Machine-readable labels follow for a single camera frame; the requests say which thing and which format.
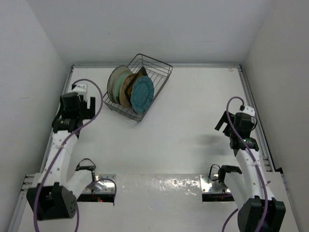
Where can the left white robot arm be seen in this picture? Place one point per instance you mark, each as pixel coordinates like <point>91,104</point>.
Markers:
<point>54,196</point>

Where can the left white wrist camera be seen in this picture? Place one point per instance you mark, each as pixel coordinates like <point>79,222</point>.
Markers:
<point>80,89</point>

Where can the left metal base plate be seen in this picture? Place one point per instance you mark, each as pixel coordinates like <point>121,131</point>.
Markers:
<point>104,184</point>

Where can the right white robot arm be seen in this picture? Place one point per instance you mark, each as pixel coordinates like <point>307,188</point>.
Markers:
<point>257,208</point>

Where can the light blue flower plate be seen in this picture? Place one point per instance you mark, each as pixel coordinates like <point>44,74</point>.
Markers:
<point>118,83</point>

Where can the black wire dish rack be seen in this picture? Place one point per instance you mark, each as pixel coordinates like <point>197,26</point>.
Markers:
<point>158,71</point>

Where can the black square amber plate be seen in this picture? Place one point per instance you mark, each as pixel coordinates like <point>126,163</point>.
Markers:
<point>141,72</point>

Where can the teal scalloped plate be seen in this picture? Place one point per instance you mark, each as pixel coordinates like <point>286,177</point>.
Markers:
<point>142,94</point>

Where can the tan bird plate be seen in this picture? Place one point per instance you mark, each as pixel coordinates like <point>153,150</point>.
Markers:
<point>122,95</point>

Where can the metal base plate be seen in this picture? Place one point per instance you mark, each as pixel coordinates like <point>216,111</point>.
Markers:
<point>104,184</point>
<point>211,186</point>

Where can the beige tree pattern plate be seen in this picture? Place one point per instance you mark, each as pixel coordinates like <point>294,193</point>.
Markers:
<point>115,73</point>

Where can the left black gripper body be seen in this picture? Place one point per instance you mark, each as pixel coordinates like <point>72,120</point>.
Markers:
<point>82,111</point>

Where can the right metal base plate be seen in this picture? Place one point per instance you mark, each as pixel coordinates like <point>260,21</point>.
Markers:
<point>211,186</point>

